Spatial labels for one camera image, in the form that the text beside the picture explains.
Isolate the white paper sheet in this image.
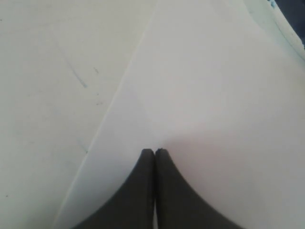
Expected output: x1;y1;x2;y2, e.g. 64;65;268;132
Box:
54;0;305;229

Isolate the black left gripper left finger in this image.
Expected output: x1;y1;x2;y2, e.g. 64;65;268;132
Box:
74;149;155;229

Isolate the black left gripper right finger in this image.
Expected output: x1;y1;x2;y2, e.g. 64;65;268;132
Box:
155;148;240;229

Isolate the white square paint dish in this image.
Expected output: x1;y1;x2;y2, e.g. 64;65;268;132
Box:
245;0;305;56

